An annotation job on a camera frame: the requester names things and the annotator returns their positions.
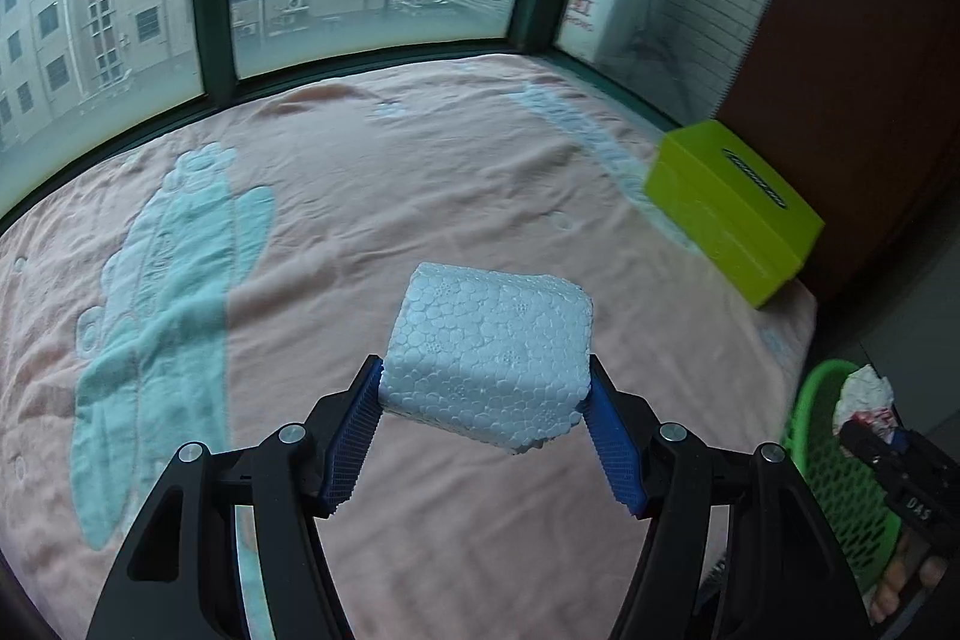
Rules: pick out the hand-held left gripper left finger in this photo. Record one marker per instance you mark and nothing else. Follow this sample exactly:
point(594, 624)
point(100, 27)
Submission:
point(352, 445)

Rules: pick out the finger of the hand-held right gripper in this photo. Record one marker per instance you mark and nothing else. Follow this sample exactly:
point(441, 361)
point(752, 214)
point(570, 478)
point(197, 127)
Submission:
point(874, 456)

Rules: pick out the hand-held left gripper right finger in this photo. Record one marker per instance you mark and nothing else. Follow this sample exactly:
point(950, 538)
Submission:
point(615, 452)

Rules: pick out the green plastic basket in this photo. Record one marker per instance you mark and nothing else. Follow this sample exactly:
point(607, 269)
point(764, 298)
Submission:
point(840, 490)

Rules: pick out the red white wrapper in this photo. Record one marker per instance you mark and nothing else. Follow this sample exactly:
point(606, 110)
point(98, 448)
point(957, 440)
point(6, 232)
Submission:
point(866, 396)

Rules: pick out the white foam block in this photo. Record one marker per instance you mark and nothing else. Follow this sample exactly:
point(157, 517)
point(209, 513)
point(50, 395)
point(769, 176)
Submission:
point(487, 355)

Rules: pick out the person's right hand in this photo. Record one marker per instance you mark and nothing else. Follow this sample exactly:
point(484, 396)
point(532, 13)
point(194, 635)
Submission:
point(900, 580)

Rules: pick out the pink printed blanket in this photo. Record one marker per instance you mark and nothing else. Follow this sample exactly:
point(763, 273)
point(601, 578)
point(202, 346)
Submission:
point(375, 197)

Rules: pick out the yellow-green tissue box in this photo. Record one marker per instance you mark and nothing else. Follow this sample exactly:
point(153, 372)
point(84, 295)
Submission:
point(739, 212)

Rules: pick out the brown wooden cabinet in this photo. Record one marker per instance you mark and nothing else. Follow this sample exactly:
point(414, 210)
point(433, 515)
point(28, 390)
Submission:
point(862, 48)

